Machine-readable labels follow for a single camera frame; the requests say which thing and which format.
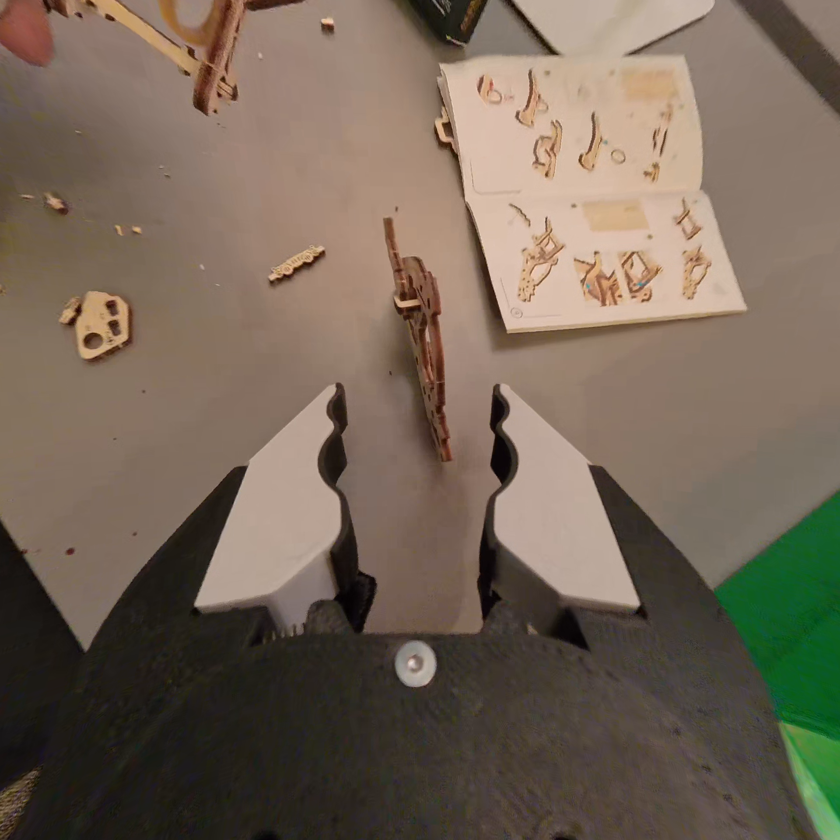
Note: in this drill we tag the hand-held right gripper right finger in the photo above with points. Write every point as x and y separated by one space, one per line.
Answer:
558 525

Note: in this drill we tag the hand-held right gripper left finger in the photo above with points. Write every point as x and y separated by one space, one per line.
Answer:
282 518

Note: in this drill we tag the wooden model side frame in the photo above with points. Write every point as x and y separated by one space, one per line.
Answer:
420 308

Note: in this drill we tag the wooden model axle assembly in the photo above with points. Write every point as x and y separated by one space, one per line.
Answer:
213 65

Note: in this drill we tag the dark model kit box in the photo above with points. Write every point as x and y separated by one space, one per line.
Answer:
453 16

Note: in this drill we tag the person's left hand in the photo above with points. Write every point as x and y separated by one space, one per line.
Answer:
23 33

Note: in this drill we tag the green plastic bin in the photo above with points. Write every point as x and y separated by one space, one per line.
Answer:
787 623

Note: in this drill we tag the engraved wooden strip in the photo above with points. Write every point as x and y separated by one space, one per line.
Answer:
295 264

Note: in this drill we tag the wooden plate with holes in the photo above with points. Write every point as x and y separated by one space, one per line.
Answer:
98 328

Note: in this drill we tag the open instruction booklet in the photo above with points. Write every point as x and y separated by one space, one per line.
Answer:
590 197

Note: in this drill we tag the zigzag wooden part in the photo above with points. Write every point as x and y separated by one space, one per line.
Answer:
443 131

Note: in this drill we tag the white stand base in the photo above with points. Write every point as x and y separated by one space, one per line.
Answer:
610 23

